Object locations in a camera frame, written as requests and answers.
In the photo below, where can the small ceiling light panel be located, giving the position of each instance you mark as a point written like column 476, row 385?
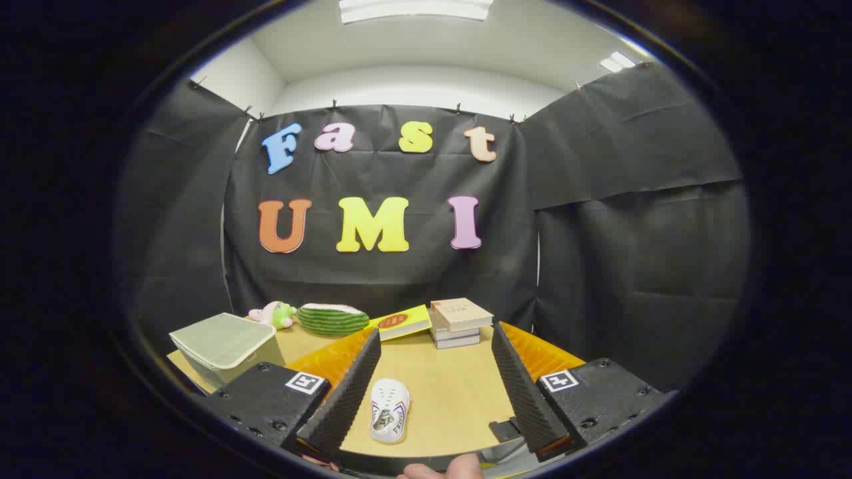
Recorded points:
column 618, row 62

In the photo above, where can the long ceiling light panel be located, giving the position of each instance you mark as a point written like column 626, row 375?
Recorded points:
column 413, row 9

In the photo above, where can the thin grey book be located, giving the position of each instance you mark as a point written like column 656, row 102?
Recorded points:
column 456, row 333

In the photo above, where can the thick grey book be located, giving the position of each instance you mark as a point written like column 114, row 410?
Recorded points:
column 458, row 342

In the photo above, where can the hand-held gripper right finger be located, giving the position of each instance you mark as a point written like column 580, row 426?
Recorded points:
column 526, row 392

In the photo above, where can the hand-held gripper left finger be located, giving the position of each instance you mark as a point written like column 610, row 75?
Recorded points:
column 346, row 399

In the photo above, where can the tan book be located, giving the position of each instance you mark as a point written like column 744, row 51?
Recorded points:
column 460, row 313

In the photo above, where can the yellow book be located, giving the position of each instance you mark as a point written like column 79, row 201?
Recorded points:
column 399, row 324

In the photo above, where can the black table clip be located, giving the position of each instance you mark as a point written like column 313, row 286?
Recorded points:
column 504, row 430

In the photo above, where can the cream fabric storage box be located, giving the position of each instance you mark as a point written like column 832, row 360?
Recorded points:
column 219, row 342

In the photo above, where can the pink and green plush toy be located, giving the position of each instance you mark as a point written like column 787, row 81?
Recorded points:
column 274, row 314

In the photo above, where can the white canvas shoe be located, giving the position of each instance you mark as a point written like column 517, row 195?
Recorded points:
column 391, row 406

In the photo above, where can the watermelon slice plush toy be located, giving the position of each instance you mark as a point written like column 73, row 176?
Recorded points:
column 333, row 320

